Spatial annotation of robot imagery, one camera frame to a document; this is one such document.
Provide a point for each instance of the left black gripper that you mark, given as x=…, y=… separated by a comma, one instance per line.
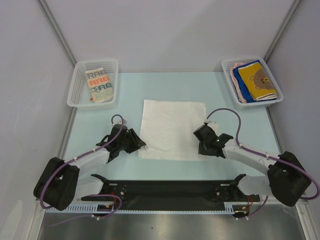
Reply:
x=136, y=142

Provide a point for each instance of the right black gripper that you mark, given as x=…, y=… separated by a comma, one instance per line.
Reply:
x=203, y=144

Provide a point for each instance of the white towel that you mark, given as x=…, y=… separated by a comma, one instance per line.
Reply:
x=167, y=128

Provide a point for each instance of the yellow brown bear towel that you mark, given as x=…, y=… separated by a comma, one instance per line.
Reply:
x=257, y=82

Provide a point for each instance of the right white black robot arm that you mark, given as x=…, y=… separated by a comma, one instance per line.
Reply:
x=282, y=175

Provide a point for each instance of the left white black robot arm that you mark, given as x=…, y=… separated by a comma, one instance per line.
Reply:
x=62, y=182

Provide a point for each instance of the blue towel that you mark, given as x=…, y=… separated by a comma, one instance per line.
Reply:
x=242, y=87

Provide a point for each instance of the printed letters towel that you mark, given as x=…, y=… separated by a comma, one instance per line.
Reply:
x=99, y=85

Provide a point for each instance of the left white plastic basket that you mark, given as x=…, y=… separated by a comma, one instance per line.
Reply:
x=79, y=95

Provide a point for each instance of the pink towel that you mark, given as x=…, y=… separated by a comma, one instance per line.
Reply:
x=235, y=82

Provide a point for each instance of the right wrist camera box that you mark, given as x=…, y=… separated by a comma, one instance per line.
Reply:
x=213, y=125

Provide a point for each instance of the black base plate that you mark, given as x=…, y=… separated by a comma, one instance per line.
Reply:
x=171, y=195

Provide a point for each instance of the white slotted cable duct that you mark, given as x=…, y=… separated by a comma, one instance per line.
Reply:
x=107, y=208

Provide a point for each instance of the right aluminium corner post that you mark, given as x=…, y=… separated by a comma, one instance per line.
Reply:
x=293, y=9

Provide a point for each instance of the aluminium corner post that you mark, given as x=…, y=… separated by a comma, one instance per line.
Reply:
x=52, y=22
x=293, y=9

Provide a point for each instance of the left aluminium corner post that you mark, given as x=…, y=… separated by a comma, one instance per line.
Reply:
x=52, y=22

